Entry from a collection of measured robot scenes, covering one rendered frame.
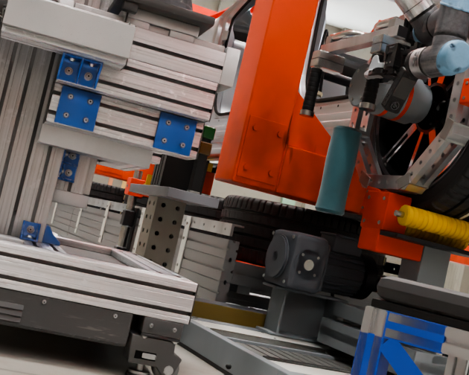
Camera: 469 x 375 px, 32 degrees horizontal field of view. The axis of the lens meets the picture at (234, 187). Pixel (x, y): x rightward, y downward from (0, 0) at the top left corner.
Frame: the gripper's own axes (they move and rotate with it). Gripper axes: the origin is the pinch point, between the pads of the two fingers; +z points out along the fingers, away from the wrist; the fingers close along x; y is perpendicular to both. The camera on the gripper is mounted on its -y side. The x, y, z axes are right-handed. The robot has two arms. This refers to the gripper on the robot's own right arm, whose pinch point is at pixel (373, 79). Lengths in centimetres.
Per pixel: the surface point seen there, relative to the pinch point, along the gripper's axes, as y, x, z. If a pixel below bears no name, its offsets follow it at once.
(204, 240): -52, 2, 88
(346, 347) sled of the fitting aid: -72, -23, 20
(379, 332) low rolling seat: -56, 54, -106
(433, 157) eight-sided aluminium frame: -15.7, -21.1, -3.5
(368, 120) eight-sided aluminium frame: -2.6, -25.0, 40.0
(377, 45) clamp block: 8.9, 1.5, -0.5
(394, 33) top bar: 12.8, -1.5, -3.0
